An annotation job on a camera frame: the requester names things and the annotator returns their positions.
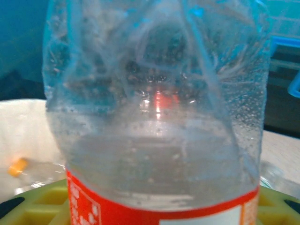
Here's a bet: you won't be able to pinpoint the red label cola bottle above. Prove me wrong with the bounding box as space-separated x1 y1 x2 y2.
41 0 272 225

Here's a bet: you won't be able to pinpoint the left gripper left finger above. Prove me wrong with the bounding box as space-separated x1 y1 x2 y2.
0 179 71 225

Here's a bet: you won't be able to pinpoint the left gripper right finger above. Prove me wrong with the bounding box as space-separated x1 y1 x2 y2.
257 185 300 225

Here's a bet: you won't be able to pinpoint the bottles inside bin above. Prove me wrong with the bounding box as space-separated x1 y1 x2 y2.
259 161 300 195

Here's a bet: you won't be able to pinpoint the white round bin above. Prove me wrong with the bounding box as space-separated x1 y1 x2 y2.
0 98 68 204

